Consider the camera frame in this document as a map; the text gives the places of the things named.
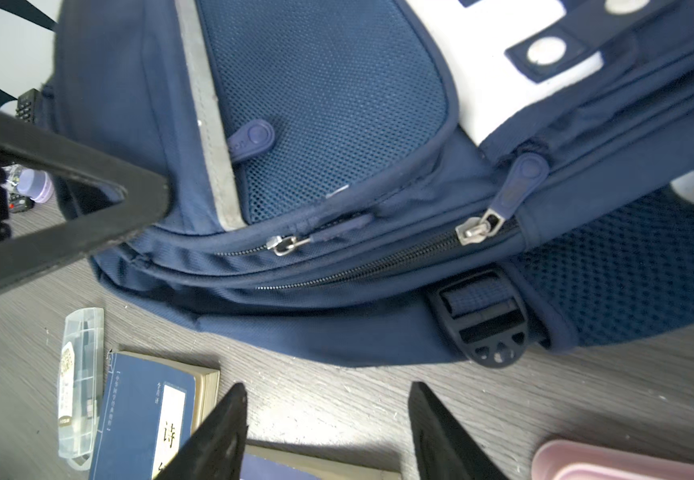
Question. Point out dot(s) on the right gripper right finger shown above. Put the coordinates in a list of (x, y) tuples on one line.
[(443, 448)]

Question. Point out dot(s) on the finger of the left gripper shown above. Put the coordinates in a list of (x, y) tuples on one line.
[(145, 200)]

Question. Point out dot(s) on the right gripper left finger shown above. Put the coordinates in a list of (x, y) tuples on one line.
[(215, 451)]

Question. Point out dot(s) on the purple book yellow label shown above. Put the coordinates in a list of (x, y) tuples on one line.
[(266, 463)]

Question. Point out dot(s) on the navy blue student backpack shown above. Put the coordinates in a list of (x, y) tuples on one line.
[(371, 183)]

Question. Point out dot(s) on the blue book yellow label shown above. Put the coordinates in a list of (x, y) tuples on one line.
[(151, 407)]

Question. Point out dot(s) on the small purple bottle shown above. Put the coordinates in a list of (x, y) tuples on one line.
[(36, 185)]

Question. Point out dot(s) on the pink pencil case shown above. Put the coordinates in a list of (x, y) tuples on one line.
[(563, 459)]

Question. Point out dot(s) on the clear plastic pen box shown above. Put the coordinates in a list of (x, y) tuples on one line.
[(80, 386)]

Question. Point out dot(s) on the black remote control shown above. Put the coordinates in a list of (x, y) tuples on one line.
[(25, 111)]

